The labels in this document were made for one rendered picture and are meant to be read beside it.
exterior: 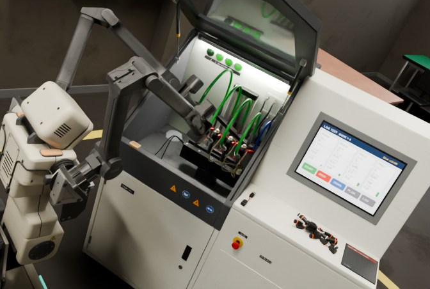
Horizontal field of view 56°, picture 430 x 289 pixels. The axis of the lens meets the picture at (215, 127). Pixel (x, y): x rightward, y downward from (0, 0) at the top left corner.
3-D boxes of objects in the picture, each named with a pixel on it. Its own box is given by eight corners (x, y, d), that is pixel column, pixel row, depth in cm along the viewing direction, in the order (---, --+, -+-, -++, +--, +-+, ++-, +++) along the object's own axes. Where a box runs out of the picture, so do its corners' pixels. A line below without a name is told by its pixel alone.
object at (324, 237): (289, 227, 185) (294, 219, 182) (295, 216, 194) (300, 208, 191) (334, 256, 180) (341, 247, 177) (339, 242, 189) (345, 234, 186)
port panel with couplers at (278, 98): (245, 134, 230) (267, 87, 215) (247, 132, 233) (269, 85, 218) (265, 146, 227) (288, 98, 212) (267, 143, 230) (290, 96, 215)
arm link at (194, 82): (164, 85, 180) (167, 82, 171) (182, 67, 182) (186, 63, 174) (183, 104, 182) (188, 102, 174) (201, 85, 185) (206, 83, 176)
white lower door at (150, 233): (85, 250, 244) (108, 162, 211) (87, 247, 246) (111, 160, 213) (174, 313, 229) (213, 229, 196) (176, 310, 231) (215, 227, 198)
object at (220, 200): (111, 163, 211) (118, 138, 203) (116, 159, 215) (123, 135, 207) (212, 227, 196) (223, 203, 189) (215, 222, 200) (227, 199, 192)
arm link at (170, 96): (123, 65, 121) (143, 88, 116) (137, 51, 120) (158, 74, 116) (178, 111, 160) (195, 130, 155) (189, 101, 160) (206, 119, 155)
